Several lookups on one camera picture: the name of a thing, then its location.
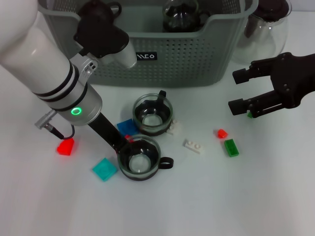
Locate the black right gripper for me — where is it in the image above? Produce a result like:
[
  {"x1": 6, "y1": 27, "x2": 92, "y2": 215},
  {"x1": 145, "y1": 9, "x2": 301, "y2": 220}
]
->
[{"x1": 228, "y1": 52, "x2": 315, "y2": 118}]

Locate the bright red sloped brick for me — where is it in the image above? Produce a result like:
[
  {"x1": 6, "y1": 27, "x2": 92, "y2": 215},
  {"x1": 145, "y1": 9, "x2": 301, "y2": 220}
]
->
[{"x1": 56, "y1": 139, "x2": 75, "y2": 157}]

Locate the glass teacup with black sleeve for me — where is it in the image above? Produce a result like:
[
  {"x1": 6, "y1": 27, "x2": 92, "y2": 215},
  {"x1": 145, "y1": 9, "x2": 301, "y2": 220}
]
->
[
  {"x1": 117, "y1": 134, "x2": 174, "y2": 182},
  {"x1": 132, "y1": 90, "x2": 173, "y2": 137},
  {"x1": 162, "y1": 0, "x2": 210, "y2": 33}
]

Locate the white two-stud plate brick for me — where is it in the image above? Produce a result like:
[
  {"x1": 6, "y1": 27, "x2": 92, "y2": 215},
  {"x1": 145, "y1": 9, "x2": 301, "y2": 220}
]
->
[
  {"x1": 166, "y1": 119, "x2": 182, "y2": 136},
  {"x1": 183, "y1": 139, "x2": 205, "y2": 155}
]

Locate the grey perforated storage bin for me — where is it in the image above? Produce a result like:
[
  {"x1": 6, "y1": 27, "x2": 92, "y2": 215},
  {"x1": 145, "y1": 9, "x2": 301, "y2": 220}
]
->
[{"x1": 36, "y1": 0, "x2": 259, "y2": 88}]

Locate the black cable with silver plug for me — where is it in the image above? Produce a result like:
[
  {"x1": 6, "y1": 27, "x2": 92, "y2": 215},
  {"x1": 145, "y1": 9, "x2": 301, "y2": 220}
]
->
[{"x1": 34, "y1": 110, "x2": 76, "y2": 141}]

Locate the blue square plate brick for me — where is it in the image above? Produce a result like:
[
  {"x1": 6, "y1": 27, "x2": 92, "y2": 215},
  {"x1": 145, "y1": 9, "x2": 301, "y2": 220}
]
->
[{"x1": 116, "y1": 118, "x2": 139, "y2": 136}]

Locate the teal square plate brick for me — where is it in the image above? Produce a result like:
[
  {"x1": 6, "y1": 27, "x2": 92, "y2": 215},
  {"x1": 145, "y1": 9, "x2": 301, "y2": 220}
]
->
[{"x1": 92, "y1": 157, "x2": 118, "y2": 182}]

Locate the black round pot with handle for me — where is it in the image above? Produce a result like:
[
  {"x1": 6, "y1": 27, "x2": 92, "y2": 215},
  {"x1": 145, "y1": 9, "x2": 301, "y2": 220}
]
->
[{"x1": 78, "y1": 0, "x2": 123, "y2": 18}]

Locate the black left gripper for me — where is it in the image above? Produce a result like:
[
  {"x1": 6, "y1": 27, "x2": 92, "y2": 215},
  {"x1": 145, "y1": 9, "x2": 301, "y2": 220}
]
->
[{"x1": 88, "y1": 113, "x2": 129, "y2": 156}]

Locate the glass carafe with black lid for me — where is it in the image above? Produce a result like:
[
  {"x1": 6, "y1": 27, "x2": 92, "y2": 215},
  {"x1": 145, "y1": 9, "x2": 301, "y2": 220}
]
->
[{"x1": 231, "y1": 0, "x2": 292, "y2": 65}]

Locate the green rectangular brick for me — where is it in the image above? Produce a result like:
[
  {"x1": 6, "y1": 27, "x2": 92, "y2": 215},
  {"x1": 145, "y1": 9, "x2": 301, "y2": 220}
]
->
[{"x1": 224, "y1": 139, "x2": 240, "y2": 157}]

